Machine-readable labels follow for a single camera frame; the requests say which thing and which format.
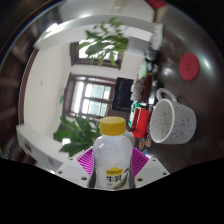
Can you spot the white speckled mug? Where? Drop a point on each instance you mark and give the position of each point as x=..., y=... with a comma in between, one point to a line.
x=176, y=123

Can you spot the wide dark-framed window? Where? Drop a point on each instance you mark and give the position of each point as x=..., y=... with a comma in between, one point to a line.
x=80, y=60

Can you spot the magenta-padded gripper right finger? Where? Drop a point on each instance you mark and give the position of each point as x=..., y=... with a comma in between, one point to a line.
x=140, y=161

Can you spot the bushy leafy plant, white pot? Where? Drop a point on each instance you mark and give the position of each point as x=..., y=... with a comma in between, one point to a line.
x=103, y=43

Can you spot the dark wooden glazed door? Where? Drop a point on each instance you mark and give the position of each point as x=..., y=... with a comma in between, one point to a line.
x=90, y=98

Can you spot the green exit sign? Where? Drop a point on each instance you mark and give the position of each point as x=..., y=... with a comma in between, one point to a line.
x=61, y=99

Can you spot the green box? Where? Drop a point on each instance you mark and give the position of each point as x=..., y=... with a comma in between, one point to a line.
x=135, y=108

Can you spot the black chair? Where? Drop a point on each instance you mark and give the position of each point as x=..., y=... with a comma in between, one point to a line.
x=123, y=95

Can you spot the flat round red coaster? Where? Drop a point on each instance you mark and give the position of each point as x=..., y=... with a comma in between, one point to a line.
x=189, y=66

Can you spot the yellow-capped clear drink bottle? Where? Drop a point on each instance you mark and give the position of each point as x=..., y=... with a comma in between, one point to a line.
x=111, y=156

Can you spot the tray of small cups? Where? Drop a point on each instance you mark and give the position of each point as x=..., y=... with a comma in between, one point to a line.
x=141, y=88

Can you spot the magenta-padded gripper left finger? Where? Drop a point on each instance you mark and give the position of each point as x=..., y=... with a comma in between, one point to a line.
x=86, y=161

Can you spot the red plastic box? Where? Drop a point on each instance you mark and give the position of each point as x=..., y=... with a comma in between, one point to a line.
x=141, y=122

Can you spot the tall leafy plant, white pot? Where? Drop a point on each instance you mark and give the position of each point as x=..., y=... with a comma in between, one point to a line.
x=78, y=136

